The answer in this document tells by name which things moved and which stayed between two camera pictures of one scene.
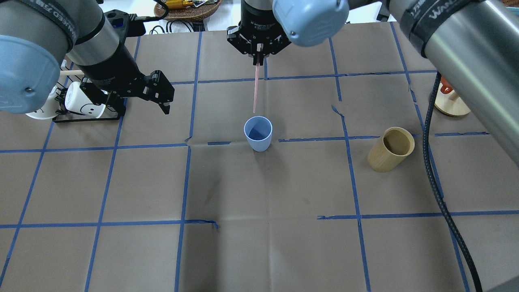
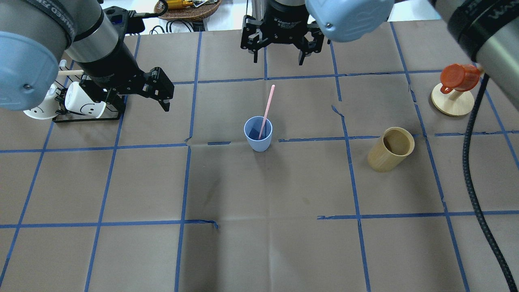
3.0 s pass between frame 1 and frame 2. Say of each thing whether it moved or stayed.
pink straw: moved
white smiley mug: stayed
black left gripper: stayed
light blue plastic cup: stayed
